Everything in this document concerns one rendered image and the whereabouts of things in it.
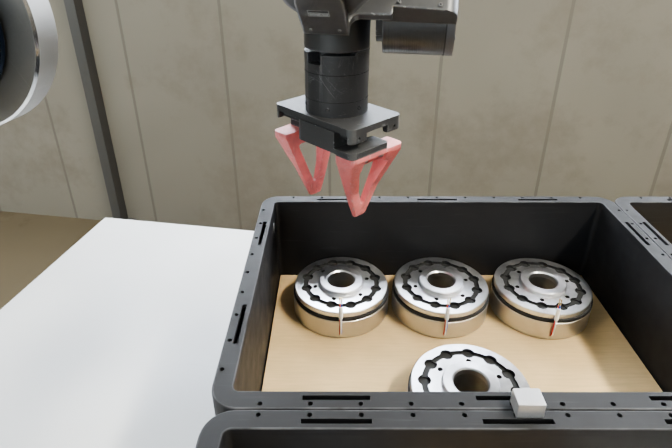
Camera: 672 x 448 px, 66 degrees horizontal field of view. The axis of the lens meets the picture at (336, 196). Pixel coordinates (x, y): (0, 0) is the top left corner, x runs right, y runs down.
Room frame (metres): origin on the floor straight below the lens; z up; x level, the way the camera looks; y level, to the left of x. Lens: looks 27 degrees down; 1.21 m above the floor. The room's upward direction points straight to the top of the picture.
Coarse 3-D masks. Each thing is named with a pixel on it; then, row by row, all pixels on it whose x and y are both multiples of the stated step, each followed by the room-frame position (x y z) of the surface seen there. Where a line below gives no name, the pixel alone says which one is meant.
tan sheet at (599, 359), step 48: (288, 288) 0.49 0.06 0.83; (288, 336) 0.41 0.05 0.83; (384, 336) 0.41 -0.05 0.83; (480, 336) 0.41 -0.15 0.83; (528, 336) 0.41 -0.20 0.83; (576, 336) 0.41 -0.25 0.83; (288, 384) 0.35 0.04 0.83; (336, 384) 0.35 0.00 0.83; (384, 384) 0.35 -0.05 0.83; (576, 384) 0.35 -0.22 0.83; (624, 384) 0.35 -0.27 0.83
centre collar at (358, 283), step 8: (328, 272) 0.47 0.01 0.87; (336, 272) 0.47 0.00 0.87; (344, 272) 0.47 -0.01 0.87; (352, 272) 0.47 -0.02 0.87; (320, 280) 0.46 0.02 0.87; (328, 280) 0.46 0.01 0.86; (360, 280) 0.46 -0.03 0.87; (328, 288) 0.44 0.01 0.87; (336, 288) 0.44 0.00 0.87; (344, 288) 0.44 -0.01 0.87; (352, 288) 0.44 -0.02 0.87; (360, 288) 0.45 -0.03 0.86; (344, 296) 0.44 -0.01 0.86
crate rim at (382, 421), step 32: (224, 416) 0.23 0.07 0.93; (256, 416) 0.23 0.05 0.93; (288, 416) 0.23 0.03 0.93; (320, 416) 0.23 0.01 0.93; (352, 416) 0.23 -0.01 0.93; (384, 416) 0.23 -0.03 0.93; (416, 416) 0.23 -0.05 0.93; (448, 416) 0.23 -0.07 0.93; (480, 416) 0.23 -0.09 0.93; (512, 416) 0.23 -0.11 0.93; (544, 416) 0.23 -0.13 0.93; (576, 416) 0.23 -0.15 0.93; (608, 416) 0.23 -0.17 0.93; (640, 416) 0.23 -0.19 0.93
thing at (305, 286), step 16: (304, 272) 0.48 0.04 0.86; (320, 272) 0.48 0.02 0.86; (368, 272) 0.48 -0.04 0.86; (304, 288) 0.45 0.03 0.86; (320, 288) 0.45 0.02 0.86; (368, 288) 0.45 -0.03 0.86; (384, 288) 0.45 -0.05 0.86; (304, 304) 0.43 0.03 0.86; (320, 304) 0.42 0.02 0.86; (336, 304) 0.43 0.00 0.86; (352, 304) 0.43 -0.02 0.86; (368, 304) 0.42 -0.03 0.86
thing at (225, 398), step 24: (264, 216) 0.49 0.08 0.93; (624, 216) 0.49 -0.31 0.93; (264, 240) 0.44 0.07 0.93; (648, 240) 0.44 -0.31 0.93; (240, 288) 0.36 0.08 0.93; (240, 312) 0.33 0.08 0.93; (240, 336) 0.30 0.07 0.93; (240, 360) 0.28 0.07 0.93; (216, 384) 0.26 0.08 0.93; (216, 408) 0.24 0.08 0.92; (240, 408) 0.24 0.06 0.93; (264, 408) 0.24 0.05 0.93; (288, 408) 0.24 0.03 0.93; (312, 408) 0.24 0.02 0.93; (336, 408) 0.24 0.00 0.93; (360, 408) 0.24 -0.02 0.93; (384, 408) 0.24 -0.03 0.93; (408, 408) 0.24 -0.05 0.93; (432, 408) 0.24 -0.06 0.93; (456, 408) 0.24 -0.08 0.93; (480, 408) 0.24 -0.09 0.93; (504, 408) 0.24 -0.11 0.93; (552, 408) 0.24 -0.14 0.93; (576, 408) 0.24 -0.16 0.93; (600, 408) 0.24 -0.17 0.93; (624, 408) 0.24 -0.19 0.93; (648, 408) 0.24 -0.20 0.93
